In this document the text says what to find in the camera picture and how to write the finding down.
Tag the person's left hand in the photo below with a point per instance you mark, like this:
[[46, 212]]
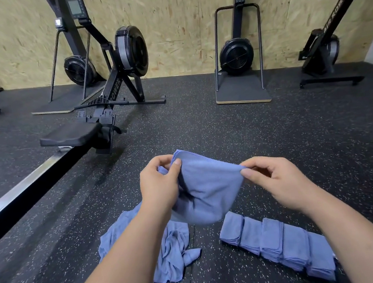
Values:
[[158, 186]]

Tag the person's right hand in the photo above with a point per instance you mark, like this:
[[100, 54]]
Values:
[[283, 179]]

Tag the blue towel pile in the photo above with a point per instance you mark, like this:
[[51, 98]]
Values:
[[120, 240]]

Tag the person's right forearm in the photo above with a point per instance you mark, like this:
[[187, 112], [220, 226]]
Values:
[[366, 240]]

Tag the person's left forearm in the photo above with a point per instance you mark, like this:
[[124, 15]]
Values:
[[113, 267]]

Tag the black ski trainer wooden-edged platform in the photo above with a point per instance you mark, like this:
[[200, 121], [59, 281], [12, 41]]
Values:
[[236, 56]]

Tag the black upright exercise machine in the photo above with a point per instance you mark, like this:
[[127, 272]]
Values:
[[318, 51]]

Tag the black ski trainer grey platform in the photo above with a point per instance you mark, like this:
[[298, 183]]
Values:
[[74, 70]]

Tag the black rowing machine with rail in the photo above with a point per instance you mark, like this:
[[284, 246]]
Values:
[[52, 164]]

